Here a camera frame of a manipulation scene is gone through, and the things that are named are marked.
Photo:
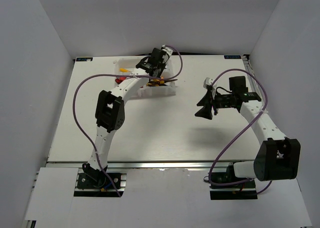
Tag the aluminium rail front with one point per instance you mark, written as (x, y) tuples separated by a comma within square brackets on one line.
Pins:
[(137, 165)]

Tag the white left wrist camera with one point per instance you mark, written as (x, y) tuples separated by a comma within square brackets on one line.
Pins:
[(168, 51)]

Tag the yellow pliers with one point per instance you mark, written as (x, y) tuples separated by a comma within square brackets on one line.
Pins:
[(159, 82)]

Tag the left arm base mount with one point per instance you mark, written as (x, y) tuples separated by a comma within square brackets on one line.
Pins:
[(94, 183)]

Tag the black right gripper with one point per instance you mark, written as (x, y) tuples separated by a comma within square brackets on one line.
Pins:
[(207, 101)]

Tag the yellow handle screwdriver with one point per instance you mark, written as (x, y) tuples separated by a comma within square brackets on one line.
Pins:
[(125, 70)]

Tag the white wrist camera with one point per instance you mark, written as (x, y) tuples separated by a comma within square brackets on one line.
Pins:
[(210, 87), (168, 51)]

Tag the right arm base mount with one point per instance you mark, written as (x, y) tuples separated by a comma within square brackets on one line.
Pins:
[(224, 185)]

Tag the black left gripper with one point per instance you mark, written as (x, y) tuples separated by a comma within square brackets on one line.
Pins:
[(163, 65)]

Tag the blue sticker corner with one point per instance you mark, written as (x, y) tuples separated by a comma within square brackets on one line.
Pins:
[(84, 59), (232, 57)]

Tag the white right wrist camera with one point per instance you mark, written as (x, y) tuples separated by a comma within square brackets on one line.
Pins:
[(210, 87)]

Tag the blue sticker left corner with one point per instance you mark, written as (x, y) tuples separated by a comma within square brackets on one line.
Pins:
[(84, 59)]

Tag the blue sticker right corner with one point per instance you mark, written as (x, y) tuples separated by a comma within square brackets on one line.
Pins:
[(232, 57)]

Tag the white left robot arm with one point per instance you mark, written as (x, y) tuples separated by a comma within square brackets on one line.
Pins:
[(110, 110)]

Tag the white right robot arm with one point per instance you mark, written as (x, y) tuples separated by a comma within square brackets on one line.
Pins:
[(278, 155)]

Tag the white compartment tray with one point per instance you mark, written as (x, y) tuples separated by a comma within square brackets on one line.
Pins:
[(125, 66)]

